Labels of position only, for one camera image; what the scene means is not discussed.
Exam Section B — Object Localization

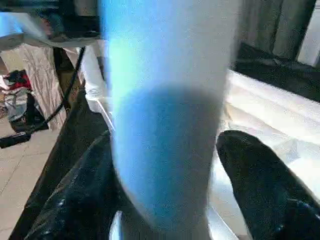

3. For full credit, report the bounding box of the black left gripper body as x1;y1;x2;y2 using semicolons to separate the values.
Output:
47;0;103;41

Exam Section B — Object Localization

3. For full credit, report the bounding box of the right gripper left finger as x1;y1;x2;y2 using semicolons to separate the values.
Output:
24;129;131;240

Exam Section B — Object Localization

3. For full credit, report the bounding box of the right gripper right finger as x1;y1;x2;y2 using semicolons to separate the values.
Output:
216;129;320;240

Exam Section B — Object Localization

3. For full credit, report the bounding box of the white plastic table leg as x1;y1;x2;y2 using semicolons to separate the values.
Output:
81;46;109;111
98;0;241;240

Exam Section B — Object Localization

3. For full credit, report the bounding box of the white plastic table top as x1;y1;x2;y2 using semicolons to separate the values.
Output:
97;67;320;240

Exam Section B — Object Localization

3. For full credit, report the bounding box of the beige draped cloth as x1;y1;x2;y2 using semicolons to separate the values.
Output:
21;46;66;131

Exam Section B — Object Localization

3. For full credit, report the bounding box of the black power strip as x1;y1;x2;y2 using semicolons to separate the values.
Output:
0;132;32;150

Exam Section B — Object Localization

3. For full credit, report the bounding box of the black table mat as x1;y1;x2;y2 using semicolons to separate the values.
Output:
9;42;320;240

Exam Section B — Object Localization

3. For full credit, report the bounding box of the grey pleated curtain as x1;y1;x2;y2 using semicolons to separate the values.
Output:
232;0;316;61

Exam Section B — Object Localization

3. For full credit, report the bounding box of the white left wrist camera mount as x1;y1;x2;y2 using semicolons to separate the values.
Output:
0;12;101;51

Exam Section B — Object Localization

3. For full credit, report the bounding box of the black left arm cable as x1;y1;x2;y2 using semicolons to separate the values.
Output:
32;46;87;131

